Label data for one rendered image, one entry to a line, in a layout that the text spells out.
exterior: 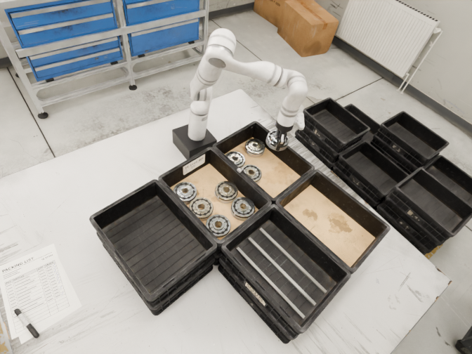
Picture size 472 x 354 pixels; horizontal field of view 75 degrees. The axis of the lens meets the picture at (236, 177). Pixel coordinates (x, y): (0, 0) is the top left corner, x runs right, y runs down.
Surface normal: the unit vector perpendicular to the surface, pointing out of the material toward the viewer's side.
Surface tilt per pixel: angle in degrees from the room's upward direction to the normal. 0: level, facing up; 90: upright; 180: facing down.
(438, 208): 0
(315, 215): 0
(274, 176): 0
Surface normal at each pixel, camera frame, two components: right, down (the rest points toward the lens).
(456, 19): -0.79, 0.42
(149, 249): 0.12, -0.61
